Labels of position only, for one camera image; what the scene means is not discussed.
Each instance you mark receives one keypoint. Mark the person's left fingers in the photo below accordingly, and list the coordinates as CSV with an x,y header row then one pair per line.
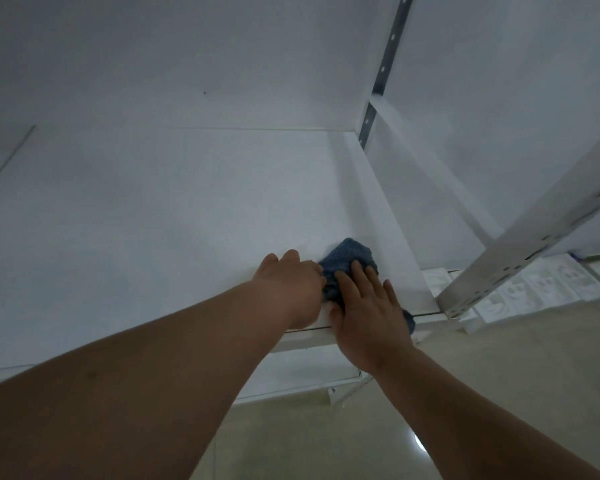
x,y
307,272

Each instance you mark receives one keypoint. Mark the person's right hand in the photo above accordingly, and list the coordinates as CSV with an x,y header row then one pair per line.
x,y
372,329

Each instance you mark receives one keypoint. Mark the person's right little finger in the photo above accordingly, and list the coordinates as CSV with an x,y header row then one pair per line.
x,y
390,297

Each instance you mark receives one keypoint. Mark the person's left forearm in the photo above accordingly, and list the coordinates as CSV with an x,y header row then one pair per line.
x,y
140,394

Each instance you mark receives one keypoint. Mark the blue cleaning cloth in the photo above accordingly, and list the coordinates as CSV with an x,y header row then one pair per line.
x,y
347,252

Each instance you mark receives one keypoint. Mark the person's right thumb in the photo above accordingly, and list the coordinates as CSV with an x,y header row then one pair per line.
x,y
335,319

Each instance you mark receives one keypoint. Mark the grey perforated shelf post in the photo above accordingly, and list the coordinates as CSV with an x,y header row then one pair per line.
x,y
382,74

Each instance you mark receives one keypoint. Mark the white perforated shelf post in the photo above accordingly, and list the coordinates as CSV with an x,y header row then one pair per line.
x,y
530,234

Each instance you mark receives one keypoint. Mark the white shelf side beam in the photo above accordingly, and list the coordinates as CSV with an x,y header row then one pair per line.
x,y
430,164

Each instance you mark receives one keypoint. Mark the person's right middle finger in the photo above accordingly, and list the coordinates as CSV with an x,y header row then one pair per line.
x,y
360,282

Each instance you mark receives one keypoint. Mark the person's right forearm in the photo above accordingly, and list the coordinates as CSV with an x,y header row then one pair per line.
x,y
455,424

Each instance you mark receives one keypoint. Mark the row of white boxes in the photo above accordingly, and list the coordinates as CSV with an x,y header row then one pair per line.
x,y
545,287

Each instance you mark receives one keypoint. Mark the person's left hand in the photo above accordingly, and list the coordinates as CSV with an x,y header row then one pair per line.
x,y
287,289

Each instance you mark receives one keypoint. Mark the white lower shelf board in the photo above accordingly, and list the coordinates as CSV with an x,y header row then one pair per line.
x,y
305,367

